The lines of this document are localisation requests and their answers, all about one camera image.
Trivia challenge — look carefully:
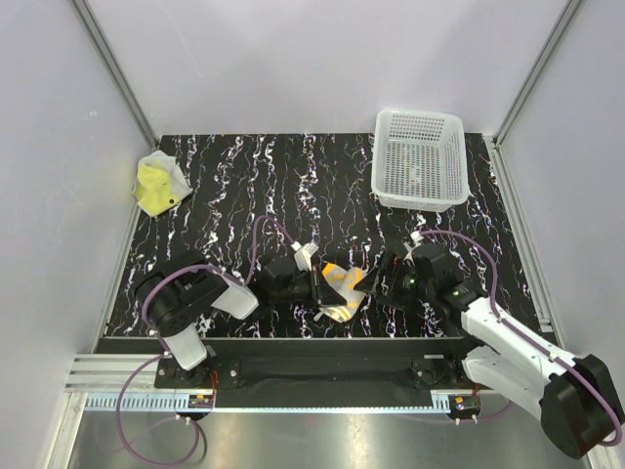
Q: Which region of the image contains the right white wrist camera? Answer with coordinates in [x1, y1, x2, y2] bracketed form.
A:
[403, 232, 425, 260]

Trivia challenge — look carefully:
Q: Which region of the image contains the right aluminium frame post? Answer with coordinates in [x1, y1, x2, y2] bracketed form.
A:
[492, 0, 587, 148]

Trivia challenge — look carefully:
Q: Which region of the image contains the aluminium frame post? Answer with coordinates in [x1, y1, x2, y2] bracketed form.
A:
[492, 0, 587, 148]
[68, 0, 160, 149]

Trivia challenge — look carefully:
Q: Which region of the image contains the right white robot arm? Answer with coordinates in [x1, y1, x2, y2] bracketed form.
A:
[354, 243, 624, 459]

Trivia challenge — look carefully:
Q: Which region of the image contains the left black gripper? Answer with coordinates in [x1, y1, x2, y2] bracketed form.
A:
[271, 265, 346, 310]

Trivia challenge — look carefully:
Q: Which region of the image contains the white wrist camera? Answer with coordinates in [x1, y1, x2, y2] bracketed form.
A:
[403, 232, 425, 260]
[291, 241, 318, 272]

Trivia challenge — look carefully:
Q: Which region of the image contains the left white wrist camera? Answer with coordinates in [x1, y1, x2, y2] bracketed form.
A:
[291, 241, 318, 272]

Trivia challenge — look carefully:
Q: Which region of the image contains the right connector block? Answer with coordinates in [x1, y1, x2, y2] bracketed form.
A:
[450, 395, 481, 414]

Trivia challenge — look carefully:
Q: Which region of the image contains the connector block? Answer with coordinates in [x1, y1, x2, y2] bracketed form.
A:
[187, 394, 215, 411]
[450, 395, 481, 414]

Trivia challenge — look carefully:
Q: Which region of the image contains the white perforated plastic basket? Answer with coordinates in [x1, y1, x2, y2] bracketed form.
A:
[371, 109, 470, 213]

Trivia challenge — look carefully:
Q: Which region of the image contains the left connector block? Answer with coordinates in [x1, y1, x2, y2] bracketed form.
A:
[187, 394, 215, 411]

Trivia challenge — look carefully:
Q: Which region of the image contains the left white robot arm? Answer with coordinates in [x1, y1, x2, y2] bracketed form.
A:
[134, 250, 348, 387]

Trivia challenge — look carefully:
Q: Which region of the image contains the aluminium cross rail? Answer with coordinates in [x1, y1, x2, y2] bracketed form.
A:
[64, 354, 156, 393]

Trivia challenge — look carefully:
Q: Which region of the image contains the left aluminium frame post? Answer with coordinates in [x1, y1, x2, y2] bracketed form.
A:
[68, 0, 160, 149]

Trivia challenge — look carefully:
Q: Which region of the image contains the orange towel with grey pattern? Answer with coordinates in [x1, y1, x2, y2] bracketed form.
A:
[313, 263, 366, 323]

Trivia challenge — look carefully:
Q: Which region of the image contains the yellow and grey towel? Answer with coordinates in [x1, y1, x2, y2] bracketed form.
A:
[133, 150, 192, 218]

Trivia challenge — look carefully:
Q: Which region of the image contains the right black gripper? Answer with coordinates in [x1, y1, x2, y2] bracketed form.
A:
[354, 250, 435, 313]

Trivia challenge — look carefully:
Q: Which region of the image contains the white slotted cable duct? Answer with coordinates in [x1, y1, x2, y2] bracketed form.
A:
[86, 391, 450, 414]

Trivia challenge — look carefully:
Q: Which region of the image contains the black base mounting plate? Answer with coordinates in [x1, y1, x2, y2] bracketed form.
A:
[155, 338, 475, 402]

